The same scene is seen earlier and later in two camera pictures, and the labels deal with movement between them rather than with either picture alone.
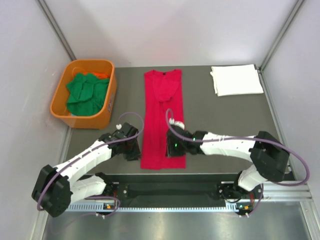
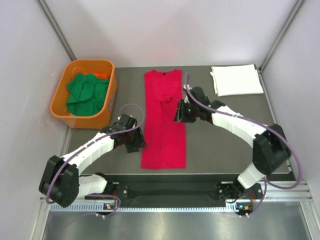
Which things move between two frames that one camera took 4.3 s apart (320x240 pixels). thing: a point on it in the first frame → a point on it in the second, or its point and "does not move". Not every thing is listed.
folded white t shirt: (236, 79) does not move
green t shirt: (87, 94) does not move
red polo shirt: (163, 90) does not move
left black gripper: (136, 153) → (139, 142)
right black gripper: (171, 152) → (181, 116)
